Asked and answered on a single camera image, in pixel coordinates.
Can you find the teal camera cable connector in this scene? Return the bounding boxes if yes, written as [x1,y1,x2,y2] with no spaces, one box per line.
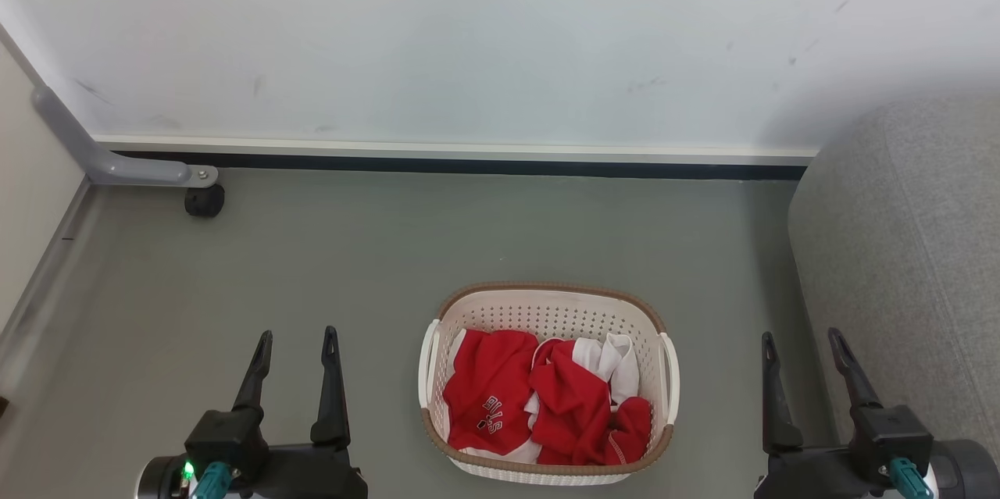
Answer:
[888,457,935,499]
[192,461,234,499]

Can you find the grey fabric sofa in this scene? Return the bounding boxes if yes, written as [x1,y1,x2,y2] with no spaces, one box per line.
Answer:
[787,93,1000,462]

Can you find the grey metal frame leg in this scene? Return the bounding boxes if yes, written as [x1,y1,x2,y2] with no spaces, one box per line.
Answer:
[30,84,220,190]

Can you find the beige partition panel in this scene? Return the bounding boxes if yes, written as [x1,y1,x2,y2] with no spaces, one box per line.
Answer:
[0,21,99,406]

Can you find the red and white garment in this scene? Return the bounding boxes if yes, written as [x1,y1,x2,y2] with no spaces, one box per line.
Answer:
[525,333,654,467]

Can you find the black caster wheel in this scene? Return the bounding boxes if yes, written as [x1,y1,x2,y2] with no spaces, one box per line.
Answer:
[184,184,227,219]

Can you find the teal left camera cable connector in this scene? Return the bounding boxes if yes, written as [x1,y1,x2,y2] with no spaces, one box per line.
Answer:
[192,461,234,499]

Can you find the black and white baseboard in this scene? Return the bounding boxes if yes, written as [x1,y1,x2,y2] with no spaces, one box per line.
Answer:
[92,135,821,182]

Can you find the teal right camera cable connector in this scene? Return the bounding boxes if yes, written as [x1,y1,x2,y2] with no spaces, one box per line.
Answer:
[888,457,935,499]

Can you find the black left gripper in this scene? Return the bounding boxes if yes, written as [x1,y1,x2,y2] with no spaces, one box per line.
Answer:
[137,326,369,499]

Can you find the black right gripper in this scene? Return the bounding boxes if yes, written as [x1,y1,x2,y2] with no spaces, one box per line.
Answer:
[753,327,1000,499]

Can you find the cream perforated laundry basket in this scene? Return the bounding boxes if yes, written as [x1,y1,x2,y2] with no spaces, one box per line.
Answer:
[417,282,681,487]

